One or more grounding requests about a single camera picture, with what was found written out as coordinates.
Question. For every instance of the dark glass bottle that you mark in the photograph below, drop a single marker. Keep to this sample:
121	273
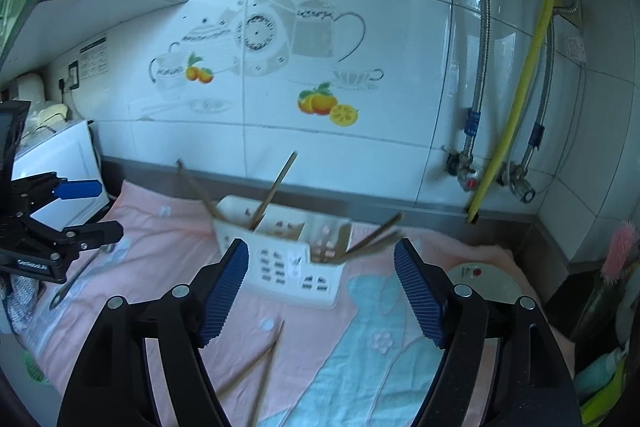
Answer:
595	307

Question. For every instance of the white rounded jar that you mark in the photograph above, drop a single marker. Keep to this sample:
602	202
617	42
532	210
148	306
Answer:
29	87

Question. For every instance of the cream lid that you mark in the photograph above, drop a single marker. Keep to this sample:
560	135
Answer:
50	114

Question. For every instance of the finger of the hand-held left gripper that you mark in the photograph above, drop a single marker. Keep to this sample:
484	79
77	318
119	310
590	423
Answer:
80	189
100	234

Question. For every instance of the white label sticker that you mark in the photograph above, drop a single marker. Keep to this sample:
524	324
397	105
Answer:
93	57

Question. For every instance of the metal water valve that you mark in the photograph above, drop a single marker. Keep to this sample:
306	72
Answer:
520	187
467	177

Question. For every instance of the white round plate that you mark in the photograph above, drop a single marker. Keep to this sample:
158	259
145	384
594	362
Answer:
487	282

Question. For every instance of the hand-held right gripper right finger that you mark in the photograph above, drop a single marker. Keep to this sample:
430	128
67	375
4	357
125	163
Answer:
417	292

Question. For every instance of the pink bristle brush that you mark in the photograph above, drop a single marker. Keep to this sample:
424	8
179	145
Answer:
620	252

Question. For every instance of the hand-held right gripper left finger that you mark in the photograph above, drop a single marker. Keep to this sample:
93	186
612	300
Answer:
225	292

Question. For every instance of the white plastic utensil holder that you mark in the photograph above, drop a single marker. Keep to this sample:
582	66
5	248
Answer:
280	267

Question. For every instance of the yellow-green plastic item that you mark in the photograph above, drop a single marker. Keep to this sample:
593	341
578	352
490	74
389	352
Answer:
607	399

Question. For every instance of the green mesh item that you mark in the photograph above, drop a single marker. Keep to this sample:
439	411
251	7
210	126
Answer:
35	367

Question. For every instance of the wooden chopstick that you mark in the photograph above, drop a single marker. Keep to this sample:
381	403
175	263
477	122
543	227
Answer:
380	229
247	369
277	187
195	187
267	372
380	244

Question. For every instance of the metal spoon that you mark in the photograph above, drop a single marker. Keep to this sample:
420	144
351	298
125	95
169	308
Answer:
75	282

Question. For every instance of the teal plastic bottle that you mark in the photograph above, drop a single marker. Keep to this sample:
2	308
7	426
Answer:
597	372

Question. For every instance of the patterned grey cloth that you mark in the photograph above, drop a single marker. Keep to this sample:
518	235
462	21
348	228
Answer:
20	302

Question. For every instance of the white kitchen appliance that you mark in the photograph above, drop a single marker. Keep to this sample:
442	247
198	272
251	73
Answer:
55	152

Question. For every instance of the pink and blue towel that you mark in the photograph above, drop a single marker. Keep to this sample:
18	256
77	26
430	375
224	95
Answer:
165	252

